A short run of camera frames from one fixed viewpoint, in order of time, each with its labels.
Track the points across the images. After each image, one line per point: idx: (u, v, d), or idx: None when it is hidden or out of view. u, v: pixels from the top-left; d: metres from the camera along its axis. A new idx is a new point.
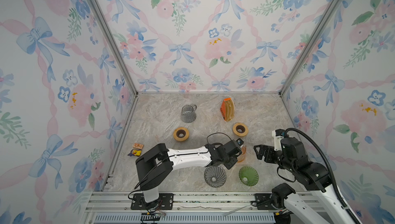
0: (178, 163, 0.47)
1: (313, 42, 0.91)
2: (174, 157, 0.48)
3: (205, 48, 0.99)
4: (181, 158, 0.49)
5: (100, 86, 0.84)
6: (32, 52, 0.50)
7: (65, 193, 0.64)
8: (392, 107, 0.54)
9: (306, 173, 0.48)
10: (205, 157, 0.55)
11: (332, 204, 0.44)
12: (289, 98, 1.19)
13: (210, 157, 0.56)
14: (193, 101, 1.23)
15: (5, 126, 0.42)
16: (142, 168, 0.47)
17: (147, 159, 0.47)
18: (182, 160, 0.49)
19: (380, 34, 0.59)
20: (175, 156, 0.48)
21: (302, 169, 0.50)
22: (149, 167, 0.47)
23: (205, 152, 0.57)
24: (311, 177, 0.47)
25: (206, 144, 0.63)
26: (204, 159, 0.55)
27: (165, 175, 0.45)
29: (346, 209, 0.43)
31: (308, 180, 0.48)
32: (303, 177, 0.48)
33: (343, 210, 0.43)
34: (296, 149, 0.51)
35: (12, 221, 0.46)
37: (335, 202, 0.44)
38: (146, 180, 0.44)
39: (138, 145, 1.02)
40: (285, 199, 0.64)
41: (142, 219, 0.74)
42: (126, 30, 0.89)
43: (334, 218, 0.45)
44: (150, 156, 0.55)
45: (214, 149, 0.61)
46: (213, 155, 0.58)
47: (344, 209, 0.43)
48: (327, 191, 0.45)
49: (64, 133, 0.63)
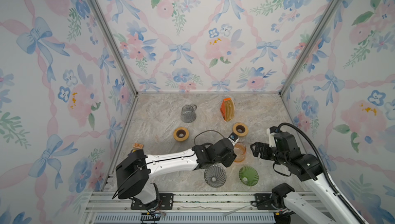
0: (157, 170, 0.45)
1: (313, 42, 0.91)
2: (153, 164, 0.45)
3: (205, 48, 0.99)
4: (162, 164, 0.46)
5: (100, 86, 0.84)
6: (32, 52, 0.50)
7: (65, 193, 0.64)
8: (392, 107, 0.54)
9: (299, 164, 0.50)
10: (190, 161, 0.52)
11: (324, 191, 0.45)
12: (289, 98, 1.19)
13: (195, 161, 0.52)
14: (193, 101, 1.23)
15: (5, 126, 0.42)
16: (121, 176, 0.45)
17: (126, 166, 0.45)
18: (162, 166, 0.46)
19: (380, 34, 0.59)
20: (155, 163, 0.45)
21: (295, 160, 0.51)
22: (127, 175, 0.45)
23: (191, 155, 0.53)
24: (303, 167, 0.49)
25: (193, 147, 0.57)
26: (189, 163, 0.51)
27: (142, 185, 0.43)
29: (339, 196, 0.44)
31: (301, 170, 0.50)
32: (295, 168, 0.50)
33: (336, 197, 0.44)
34: (287, 141, 0.54)
35: (12, 221, 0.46)
37: (327, 190, 0.45)
38: (123, 190, 0.42)
39: (138, 145, 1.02)
40: (284, 197, 0.64)
41: (142, 219, 0.74)
42: (126, 30, 0.89)
43: (327, 206, 0.46)
44: (129, 163, 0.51)
45: (202, 151, 0.57)
46: (200, 159, 0.54)
47: (336, 195, 0.45)
48: (318, 179, 0.47)
49: (64, 133, 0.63)
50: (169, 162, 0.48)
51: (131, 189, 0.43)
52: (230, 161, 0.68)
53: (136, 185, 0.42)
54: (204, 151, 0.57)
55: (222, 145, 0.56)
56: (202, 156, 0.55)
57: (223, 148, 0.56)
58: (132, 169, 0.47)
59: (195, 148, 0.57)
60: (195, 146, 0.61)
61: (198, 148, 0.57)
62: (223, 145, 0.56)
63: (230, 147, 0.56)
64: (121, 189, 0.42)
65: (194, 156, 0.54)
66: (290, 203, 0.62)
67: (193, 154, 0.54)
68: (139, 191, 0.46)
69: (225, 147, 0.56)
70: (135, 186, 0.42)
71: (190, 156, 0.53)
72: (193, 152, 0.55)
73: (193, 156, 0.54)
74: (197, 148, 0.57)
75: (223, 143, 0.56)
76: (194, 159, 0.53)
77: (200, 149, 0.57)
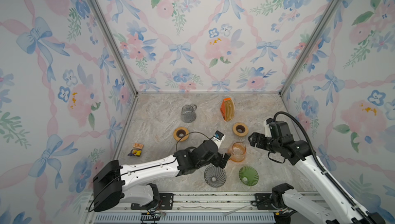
0: (132, 181, 0.43)
1: (313, 42, 0.91)
2: (127, 174, 0.44)
3: (205, 48, 0.99)
4: (138, 174, 0.45)
5: (100, 86, 0.84)
6: (32, 52, 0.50)
7: (65, 193, 0.64)
8: (392, 107, 0.54)
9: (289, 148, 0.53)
10: (170, 168, 0.50)
11: (312, 170, 0.48)
12: (289, 98, 1.19)
13: (176, 168, 0.51)
14: (193, 101, 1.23)
15: (5, 126, 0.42)
16: (96, 189, 0.44)
17: (101, 177, 0.44)
18: (138, 176, 0.45)
19: (380, 34, 0.59)
20: (130, 173, 0.44)
21: (287, 145, 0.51)
22: (101, 187, 0.44)
23: (171, 162, 0.52)
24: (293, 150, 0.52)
25: (175, 153, 0.55)
26: (168, 170, 0.50)
27: (118, 197, 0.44)
29: (326, 174, 0.46)
31: (291, 153, 0.53)
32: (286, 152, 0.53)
33: (323, 175, 0.46)
34: (280, 127, 0.57)
35: (12, 221, 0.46)
37: (315, 169, 0.48)
38: (96, 204, 0.41)
39: (138, 145, 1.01)
40: (282, 193, 0.65)
41: (142, 219, 0.74)
42: (126, 30, 0.89)
43: (317, 187, 0.47)
44: (104, 174, 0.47)
45: (185, 156, 0.55)
46: (181, 165, 0.52)
47: (323, 174, 0.46)
48: (307, 161, 0.49)
49: (64, 133, 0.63)
50: (146, 171, 0.47)
51: (106, 202, 0.42)
52: (218, 161, 0.66)
53: (110, 199, 0.42)
54: (187, 156, 0.56)
55: (204, 149, 0.53)
56: (184, 163, 0.54)
57: (205, 152, 0.54)
58: (107, 180, 0.46)
59: (177, 154, 0.55)
60: (177, 152, 0.56)
61: (180, 153, 0.55)
62: (204, 149, 0.53)
63: (212, 150, 0.54)
64: (94, 203, 0.42)
65: (175, 163, 0.52)
66: (288, 199, 0.62)
67: (174, 161, 0.53)
68: (115, 202, 0.45)
69: (207, 151, 0.54)
70: (108, 199, 0.41)
71: (171, 164, 0.51)
72: (173, 159, 0.53)
73: (174, 163, 0.52)
74: (179, 153, 0.55)
75: (205, 146, 0.54)
76: (174, 166, 0.51)
77: (182, 155, 0.55)
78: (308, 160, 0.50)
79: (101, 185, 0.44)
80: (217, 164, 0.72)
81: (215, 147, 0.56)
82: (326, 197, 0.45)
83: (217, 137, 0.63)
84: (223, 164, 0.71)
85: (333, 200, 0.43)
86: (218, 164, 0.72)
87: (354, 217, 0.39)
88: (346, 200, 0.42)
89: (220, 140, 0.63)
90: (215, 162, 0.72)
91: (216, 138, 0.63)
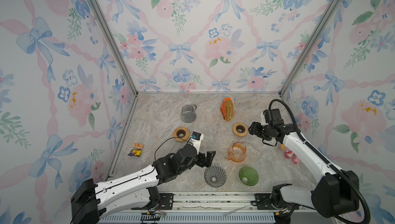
0: (108, 198, 0.44)
1: (313, 42, 0.91)
2: (103, 192, 0.44)
3: (205, 48, 0.99)
4: (114, 189, 0.45)
5: (100, 86, 0.84)
6: (32, 52, 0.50)
7: (65, 193, 0.64)
8: (392, 107, 0.54)
9: (278, 128, 0.61)
10: (148, 179, 0.51)
11: (294, 142, 0.54)
12: (289, 98, 1.19)
13: (155, 177, 0.51)
14: (193, 101, 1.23)
15: (5, 126, 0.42)
16: (73, 210, 0.44)
17: (77, 197, 0.44)
18: (114, 192, 0.45)
19: (380, 34, 0.59)
20: (106, 190, 0.44)
21: (276, 125, 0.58)
22: (77, 208, 0.44)
23: (149, 172, 0.52)
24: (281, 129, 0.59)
25: (153, 163, 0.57)
26: (147, 181, 0.50)
27: (95, 217, 0.44)
29: (306, 143, 0.53)
31: (279, 133, 0.60)
32: (274, 131, 0.61)
33: (304, 144, 0.53)
34: (272, 112, 0.66)
35: (12, 221, 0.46)
37: (297, 140, 0.54)
38: None
39: (138, 145, 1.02)
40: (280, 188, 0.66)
41: (142, 219, 0.74)
42: (126, 30, 0.89)
43: (301, 157, 0.52)
44: (79, 194, 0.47)
45: (164, 164, 0.56)
46: (161, 173, 0.53)
47: (304, 143, 0.53)
48: (291, 135, 0.56)
49: (64, 133, 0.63)
50: (123, 185, 0.47)
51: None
52: (203, 161, 0.65)
53: (86, 219, 0.42)
54: (167, 164, 0.56)
55: (182, 155, 0.53)
56: (164, 171, 0.54)
57: (183, 158, 0.54)
58: (83, 200, 0.46)
59: (155, 163, 0.55)
60: (155, 161, 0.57)
61: (159, 162, 0.56)
62: (182, 155, 0.53)
63: (190, 155, 0.54)
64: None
65: (153, 172, 0.52)
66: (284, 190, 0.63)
67: (153, 170, 0.53)
68: (93, 223, 0.46)
69: (185, 156, 0.54)
70: (85, 219, 0.42)
71: (148, 174, 0.52)
72: (152, 168, 0.53)
73: (152, 172, 0.52)
74: (158, 162, 0.56)
75: (182, 152, 0.54)
76: (153, 176, 0.51)
77: (161, 163, 0.56)
78: (291, 134, 0.57)
79: (77, 206, 0.44)
80: (203, 164, 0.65)
81: (193, 151, 0.56)
82: (307, 162, 0.49)
83: (195, 138, 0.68)
84: (209, 163, 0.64)
85: (311, 162, 0.48)
86: (203, 164, 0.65)
87: (328, 171, 0.44)
88: (322, 161, 0.47)
89: (199, 140, 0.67)
90: (199, 162, 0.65)
91: (194, 139, 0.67)
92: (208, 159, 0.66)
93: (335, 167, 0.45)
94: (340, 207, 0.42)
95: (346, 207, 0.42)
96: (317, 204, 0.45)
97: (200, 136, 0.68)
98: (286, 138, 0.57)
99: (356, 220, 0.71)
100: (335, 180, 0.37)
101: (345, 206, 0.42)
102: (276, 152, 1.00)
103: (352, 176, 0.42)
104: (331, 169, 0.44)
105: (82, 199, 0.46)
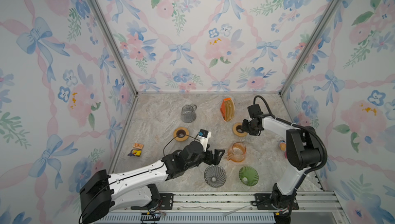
0: (121, 188, 0.44)
1: (313, 42, 0.91)
2: (116, 183, 0.44)
3: (205, 48, 0.99)
4: (127, 181, 0.46)
5: (100, 86, 0.84)
6: (32, 52, 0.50)
7: (65, 193, 0.64)
8: (392, 107, 0.54)
9: (257, 117, 0.75)
10: (159, 173, 0.52)
11: (268, 118, 0.69)
12: (289, 98, 1.19)
13: (164, 172, 0.53)
14: (193, 101, 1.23)
15: (5, 126, 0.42)
16: (83, 202, 0.43)
17: (88, 188, 0.43)
18: (127, 184, 0.45)
19: (380, 34, 0.59)
20: (119, 181, 0.45)
21: (256, 115, 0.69)
22: (88, 200, 0.43)
23: (160, 167, 0.53)
24: (259, 116, 0.73)
25: (162, 158, 0.56)
26: (157, 175, 0.51)
27: (108, 206, 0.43)
29: (276, 118, 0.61)
31: (258, 120, 0.74)
32: (255, 120, 0.75)
33: (274, 118, 0.67)
34: (250, 106, 0.83)
35: (12, 221, 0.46)
37: (270, 118, 0.69)
38: (84, 217, 0.41)
39: (138, 145, 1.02)
40: (279, 185, 0.66)
41: (142, 219, 0.74)
42: (126, 30, 0.89)
43: (274, 130, 0.65)
44: (91, 185, 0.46)
45: (173, 161, 0.57)
46: (170, 169, 0.54)
47: (274, 118, 0.67)
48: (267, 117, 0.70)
49: (64, 133, 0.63)
50: (135, 178, 0.47)
51: (95, 212, 0.42)
52: (211, 159, 0.65)
53: (100, 208, 0.42)
54: (175, 160, 0.58)
55: (189, 151, 0.54)
56: (172, 166, 0.55)
57: (190, 154, 0.55)
58: (94, 192, 0.45)
59: (164, 159, 0.56)
60: (165, 156, 0.57)
61: (167, 158, 0.57)
62: (189, 152, 0.54)
63: (197, 152, 0.55)
64: (81, 217, 0.41)
65: (163, 167, 0.54)
66: (282, 188, 0.64)
67: (162, 165, 0.54)
68: (105, 212, 0.45)
69: (192, 153, 0.55)
70: (97, 209, 0.41)
71: (159, 168, 0.53)
72: (162, 163, 0.55)
73: (162, 167, 0.54)
74: (167, 158, 0.57)
75: (189, 148, 0.55)
76: (163, 171, 0.53)
77: (170, 159, 0.57)
78: (267, 117, 0.70)
79: (88, 198, 0.44)
80: (211, 162, 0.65)
81: (199, 147, 0.56)
82: (278, 131, 0.62)
83: (203, 135, 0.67)
84: (217, 160, 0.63)
85: (280, 127, 0.60)
86: (211, 162, 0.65)
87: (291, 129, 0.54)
88: (287, 124, 0.59)
89: (206, 136, 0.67)
90: (207, 160, 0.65)
91: (201, 136, 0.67)
92: (216, 156, 0.65)
93: (295, 124, 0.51)
94: (309, 157, 0.51)
95: (315, 157, 0.51)
96: (290, 157, 0.53)
97: (207, 133, 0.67)
98: (264, 120, 0.70)
99: (356, 221, 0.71)
100: (297, 133, 0.52)
101: (313, 155, 0.51)
102: (276, 152, 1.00)
103: (310, 130, 0.53)
104: (294, 126, 0.57)
105: (93, 190, 0.46)
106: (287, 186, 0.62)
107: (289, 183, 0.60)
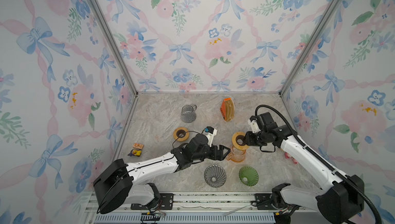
0: (140, 176, 0.46)
1: (313, 42, 0.91)
2: (135, 170, 0.46)
3: (205, 48, 0.99)
4: (143, 169, 0.47)
5: (100, 86, 0.84)
6: (32, 52, 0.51)
7: (65, 193, 0.64)
8: (392, 107, 0.54)
9: (274, 132, 0.57)
10: (171, 163, 0.54)
11: (294, 148, 0.51)
12: (289, 98, 1.19)
13: (176, 162, 0.56)
14: (193, 101, 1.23)
15: (5, 126, 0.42)
16: (99, 192, 0.43)
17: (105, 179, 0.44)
18: (144, 172, 0.47)
19: (380, 34, 0.58)
20: (136, 169, 0.46)
21: (271, 129, 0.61)
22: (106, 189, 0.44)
23: (171, 158, 0.56)
24: (277, 133, 0.56)
25: (172, 150, 0.59)
26: (169, 165, 0.54)
27: (125, 194, 0.44)
29: (306, 148, 0.50)
31: (275, 136, 0.57)
32: (271, 135, 0.57)
33: (304, 150, 0.50)
34: (263, 117, 0.64)
35: (12, 221, 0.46)
37: (297, 146, 0.52)
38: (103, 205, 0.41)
39: (138, 145, 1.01)
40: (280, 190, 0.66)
41: (142, 219, 0.74)
42: (126, 30, 0.89)
43: (304, 164, 0.49)
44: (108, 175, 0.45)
45: (180, 152, 0.60)
46: (180, 160, 0.57)
47: (304, 148, 0.50)
48: (289, 139, 0.54)
49: (64, 133, 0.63)
50: (150, 166, 0.49)
51: (114, 201, 0.42)
52: (216, 154, 0.67)
53: (119, 195, 0.42)
54: (183, 152, 0.61)
55: (195, 143, 0.58)
56: (181, 157, 0.59)
57: (197, 146, 0.59)
58: (111, 182, 0.46)
59: (174, 150, 0.60)
60: (174, 148, 0.61)
61: (176, 150, 0.60)
62: (195, 143, 0.58)
63: (202, 143, 0.58)
64: (101, 205, 0.41)
65: (174, 158, 0.57)
66: (285, 194, 0.63)
67: (173, 156, 0.57)
68: (121, 202, 0.45)
69: (198, 144, 0.58)
70: (117, 197, 0.42)
71: (171, 159, 0.56)
72: (172, 154, 0.57)
73: (173, 158, 0.56)
74: (176, 150, 0.60)
75: (195, 140, 0.58)
76: (174, 161, 0.56)
77: (178, 151, 0.60)
78: (289, 138, 0.54)
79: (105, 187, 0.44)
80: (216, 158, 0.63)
81: (205, 138, 0.61)
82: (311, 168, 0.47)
83: (208, 131, 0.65)
84: (222, 155, 0.67)
85: (316, 169, 0.46)
86: (217, 157, 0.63)
87: (334, 180, 0.42)
88: (327, 167, 0.45)
89: (212, 133, 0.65)
90: (212, 155, 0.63)
91: (208, 132, 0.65)
92: (220, 151, 0.67)
93: (340, 173, 0.43)
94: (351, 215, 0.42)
95: (354, 211, 0.42)
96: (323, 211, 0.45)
97: (213, 129, 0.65)
98: (285, 144, 0.54)
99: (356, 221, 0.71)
100: (344, 189, 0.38)
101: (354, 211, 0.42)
102: (276, 152, 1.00)
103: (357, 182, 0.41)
104: (337, 176, 0.43)
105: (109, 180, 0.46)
106: (293, 199, 0.59)
107: (296, 198, 0.58)
